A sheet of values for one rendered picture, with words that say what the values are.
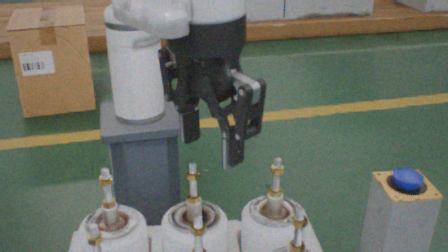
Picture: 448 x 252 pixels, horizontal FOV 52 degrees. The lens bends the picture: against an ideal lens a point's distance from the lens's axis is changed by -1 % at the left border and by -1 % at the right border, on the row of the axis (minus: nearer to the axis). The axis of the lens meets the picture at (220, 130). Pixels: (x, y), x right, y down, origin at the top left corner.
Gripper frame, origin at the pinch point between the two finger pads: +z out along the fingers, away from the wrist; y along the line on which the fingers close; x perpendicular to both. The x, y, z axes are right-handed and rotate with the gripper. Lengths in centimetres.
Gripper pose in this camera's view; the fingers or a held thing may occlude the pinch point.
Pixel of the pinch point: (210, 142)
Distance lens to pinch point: 49.1
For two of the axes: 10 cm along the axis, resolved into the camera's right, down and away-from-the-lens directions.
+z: 0.2, 8.6, 5.1
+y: -6.6, -3.7, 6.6
